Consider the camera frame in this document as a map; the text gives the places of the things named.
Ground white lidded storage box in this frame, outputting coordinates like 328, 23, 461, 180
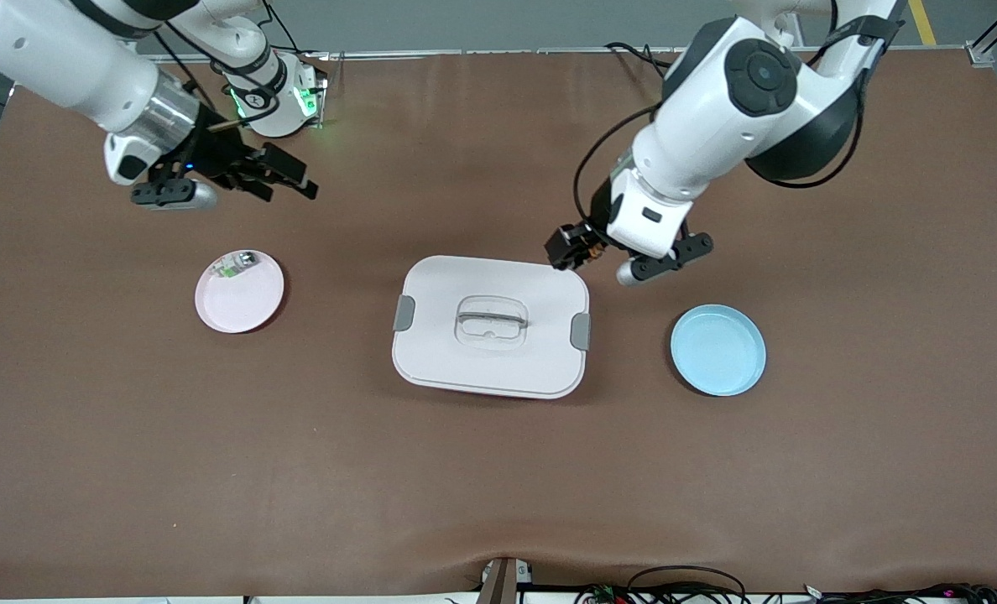
391, 254, 592, 400

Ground metal table edge clamp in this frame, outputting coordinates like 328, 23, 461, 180
477, 557, 535, 604

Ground tangled black cable bundle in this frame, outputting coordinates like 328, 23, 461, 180
801, 582, 997, 604

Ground looped black cable bundle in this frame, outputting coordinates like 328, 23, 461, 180
574, 565, 753, 604

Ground green and white switch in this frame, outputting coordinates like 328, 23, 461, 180
216, 250, 260, 280

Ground pink round plate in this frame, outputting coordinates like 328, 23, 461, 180
195, 249, 285, 335

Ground grey box lid handle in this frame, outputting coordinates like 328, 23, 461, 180
456, 310, 530, 329

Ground black arm base cable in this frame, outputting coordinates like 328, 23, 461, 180
604, 40, 677, 75
259, 0, 301, 55

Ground light blue round plate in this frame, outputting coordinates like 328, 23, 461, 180
670, 304, 767, 398

